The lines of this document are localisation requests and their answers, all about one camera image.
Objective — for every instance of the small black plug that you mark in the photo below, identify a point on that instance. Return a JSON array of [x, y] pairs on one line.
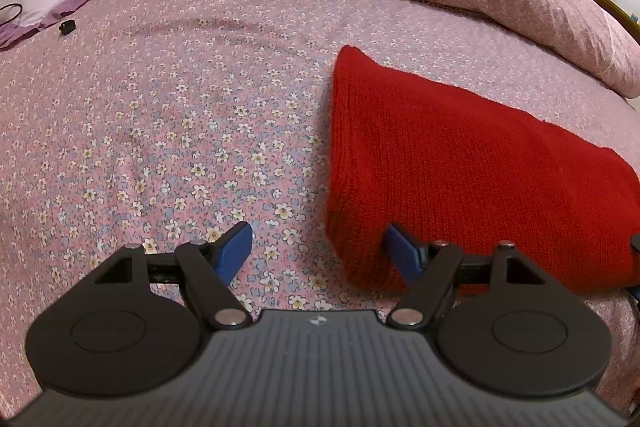
[[67, 28]]

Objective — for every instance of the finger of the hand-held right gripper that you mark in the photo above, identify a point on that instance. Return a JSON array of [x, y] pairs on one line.
[[635, 294], [636, 243]]

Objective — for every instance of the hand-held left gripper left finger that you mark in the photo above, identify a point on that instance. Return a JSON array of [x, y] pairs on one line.
[[232, 252]]

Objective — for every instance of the red knit sweater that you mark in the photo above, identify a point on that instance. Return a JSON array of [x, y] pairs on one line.
[[460, 157]]

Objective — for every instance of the pink floral bed sheet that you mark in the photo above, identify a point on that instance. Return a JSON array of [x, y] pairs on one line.
[[175, 117]]

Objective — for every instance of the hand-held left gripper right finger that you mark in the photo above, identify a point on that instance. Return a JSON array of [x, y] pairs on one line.
[[402, 252]]

